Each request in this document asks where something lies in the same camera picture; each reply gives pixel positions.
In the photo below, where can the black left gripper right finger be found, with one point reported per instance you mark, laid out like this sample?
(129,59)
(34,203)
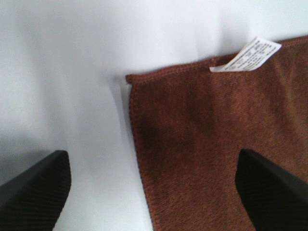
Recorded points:
(275,200)

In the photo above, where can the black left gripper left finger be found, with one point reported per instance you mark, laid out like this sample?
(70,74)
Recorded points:
(34,200)

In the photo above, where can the brown microfibre towel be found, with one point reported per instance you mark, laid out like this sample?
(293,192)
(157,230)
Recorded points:
(189,125)

